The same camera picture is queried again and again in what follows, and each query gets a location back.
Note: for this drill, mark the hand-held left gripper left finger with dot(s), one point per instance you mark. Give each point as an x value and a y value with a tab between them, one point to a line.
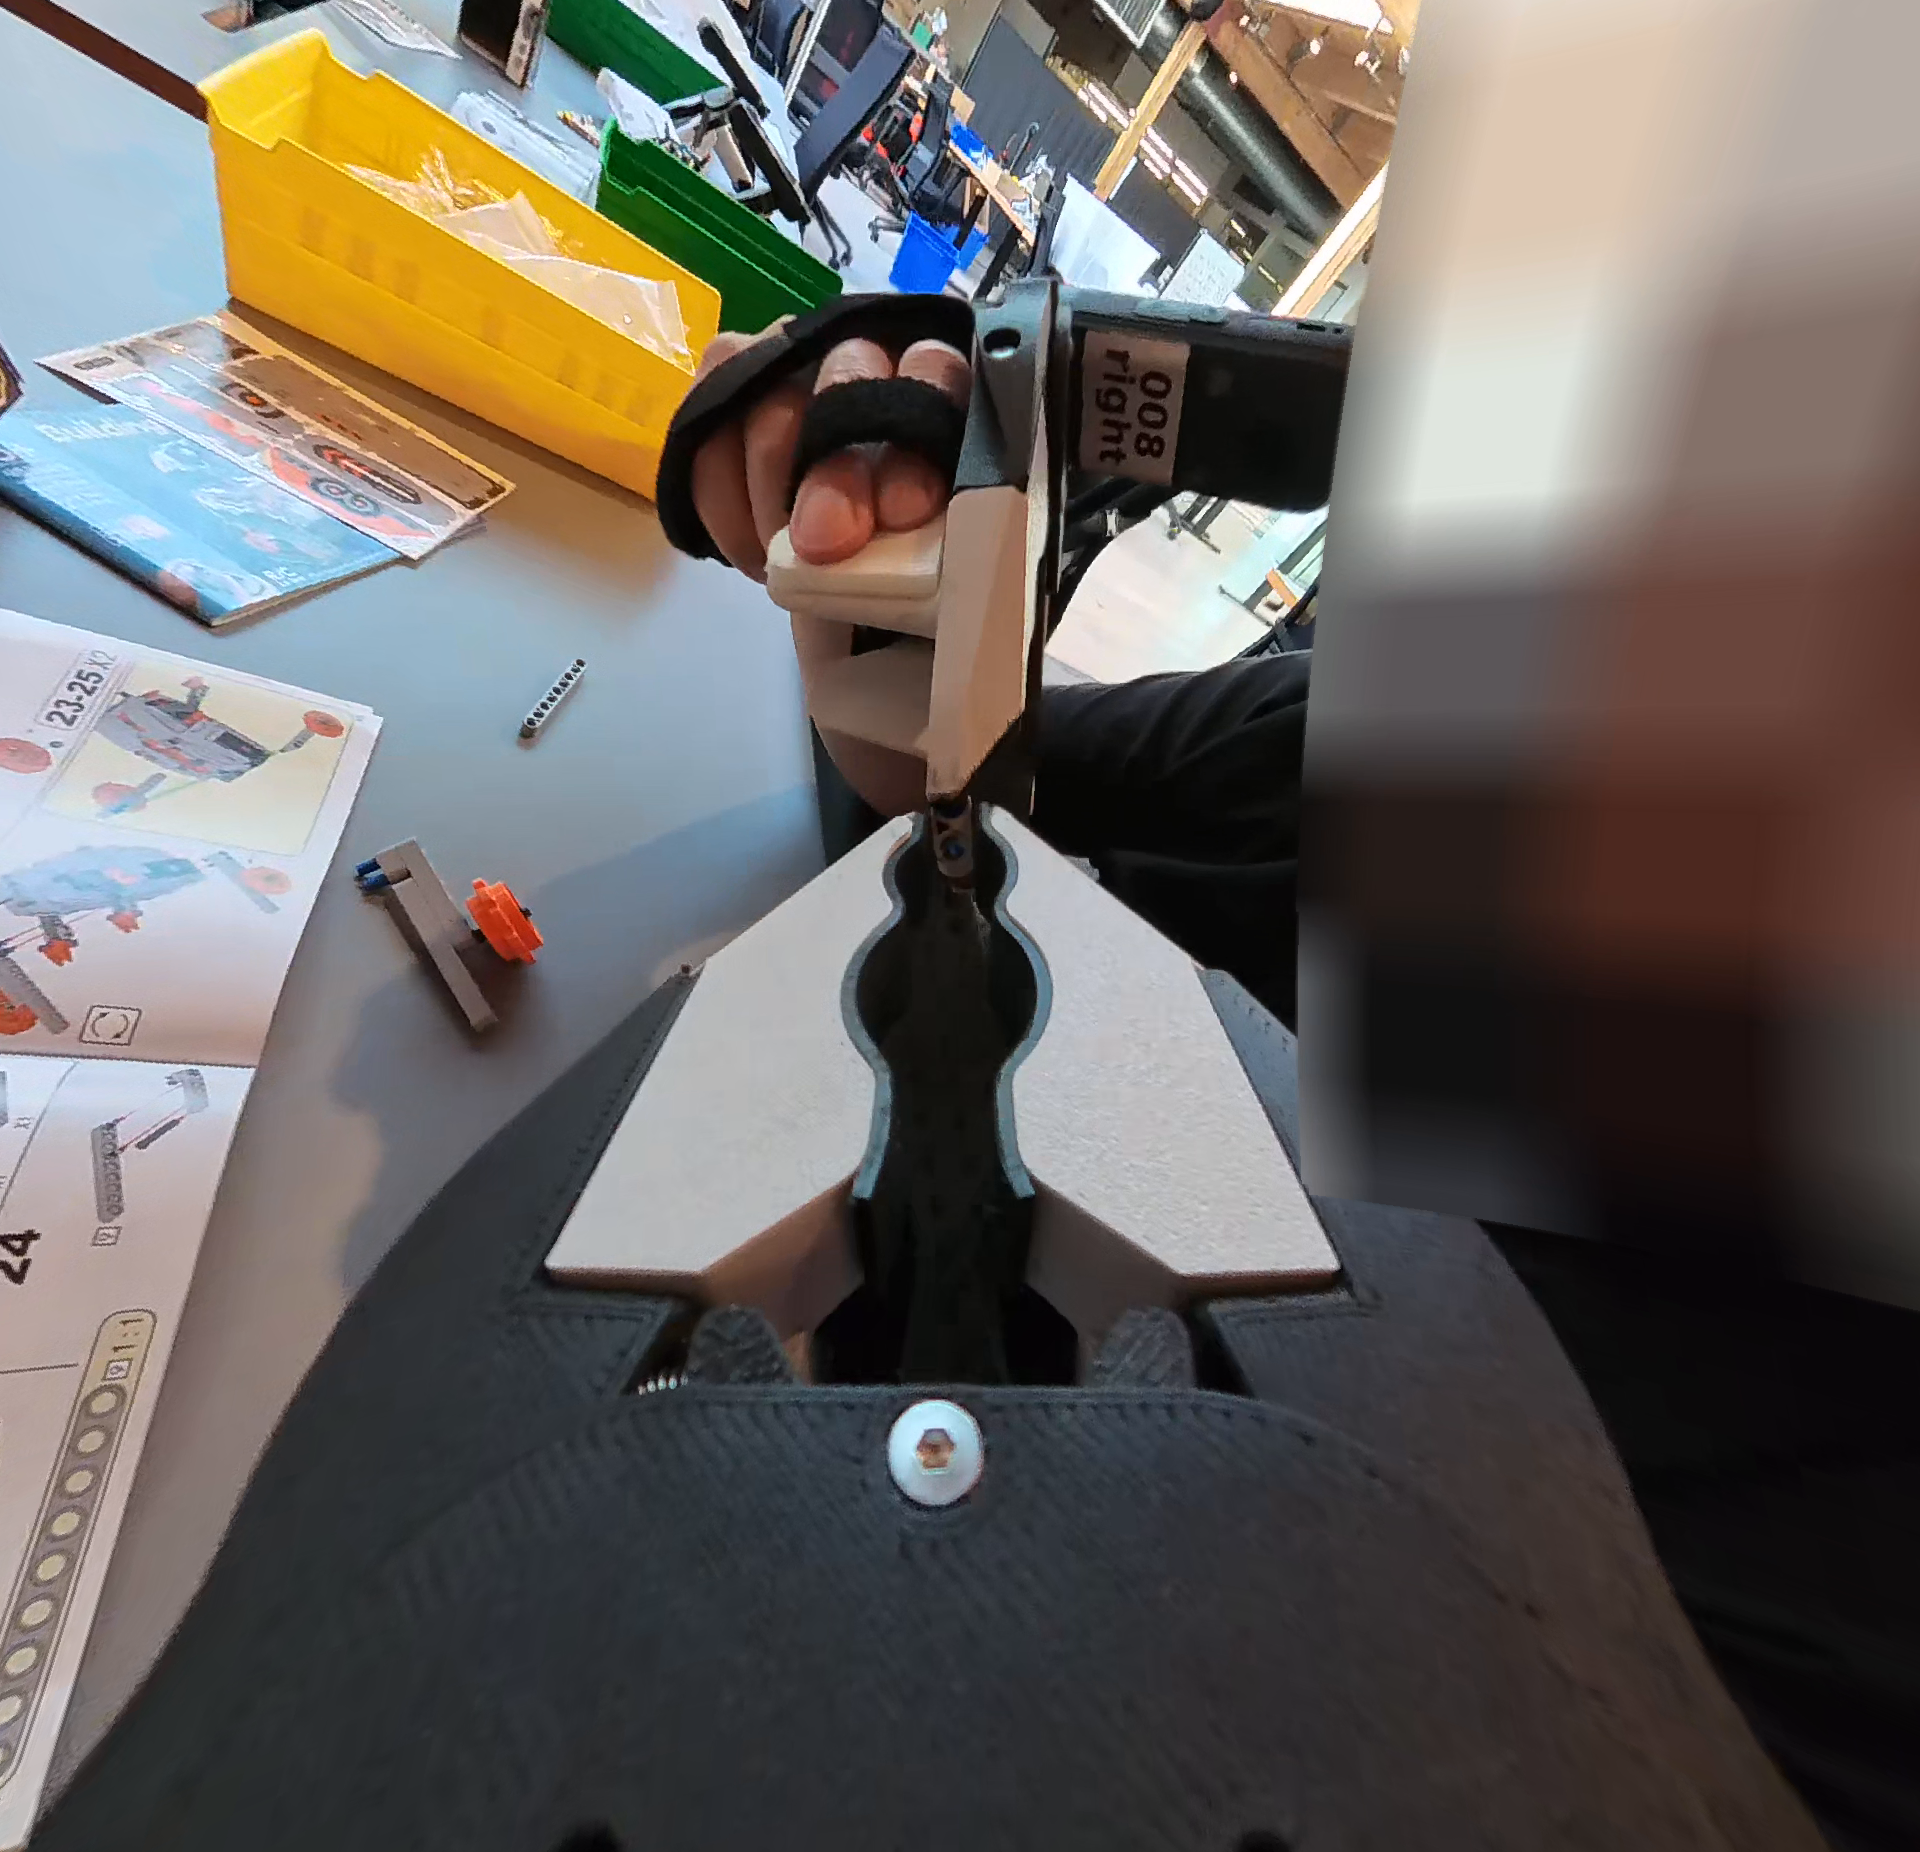
719	1103

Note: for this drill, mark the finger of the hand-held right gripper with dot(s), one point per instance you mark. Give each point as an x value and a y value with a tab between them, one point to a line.
983	639

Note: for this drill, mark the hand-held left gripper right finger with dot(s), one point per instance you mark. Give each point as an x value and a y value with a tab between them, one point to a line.
1157	1103

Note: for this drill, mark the blue connector pin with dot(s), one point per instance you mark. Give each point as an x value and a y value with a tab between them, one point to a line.
949	841

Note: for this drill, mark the person's right forearm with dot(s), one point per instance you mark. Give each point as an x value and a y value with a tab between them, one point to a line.
855	803

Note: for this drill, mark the black desk stand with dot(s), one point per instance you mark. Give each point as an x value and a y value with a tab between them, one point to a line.
749	142

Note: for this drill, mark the adjoining grey desk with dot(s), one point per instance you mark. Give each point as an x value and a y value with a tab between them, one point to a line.
135	1

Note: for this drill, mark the person's right hand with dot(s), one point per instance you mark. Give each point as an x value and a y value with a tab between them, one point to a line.
840	511

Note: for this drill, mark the grey assembly with orange wheel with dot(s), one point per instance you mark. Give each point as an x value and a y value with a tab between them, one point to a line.
443	939

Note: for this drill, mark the blue recycling bin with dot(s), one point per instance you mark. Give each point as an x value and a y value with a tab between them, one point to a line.
932	257

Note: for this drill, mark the short grey holed beam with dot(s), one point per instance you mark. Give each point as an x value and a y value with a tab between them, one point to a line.
551	699

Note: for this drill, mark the green plastic bin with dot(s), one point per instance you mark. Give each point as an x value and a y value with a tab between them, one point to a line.
705	233
614	30

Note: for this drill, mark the black office chair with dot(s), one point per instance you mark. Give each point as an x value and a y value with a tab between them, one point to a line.
855	113

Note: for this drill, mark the open white instruction booklet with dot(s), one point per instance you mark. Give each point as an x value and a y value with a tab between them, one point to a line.
151	1131

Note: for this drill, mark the clear plastic bags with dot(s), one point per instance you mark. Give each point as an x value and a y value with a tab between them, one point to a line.
527	240

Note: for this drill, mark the yellow plastic bin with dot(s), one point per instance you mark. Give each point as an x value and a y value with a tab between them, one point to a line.
375	279

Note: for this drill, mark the small black cardboard box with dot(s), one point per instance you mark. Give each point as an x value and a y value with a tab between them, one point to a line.
503	7

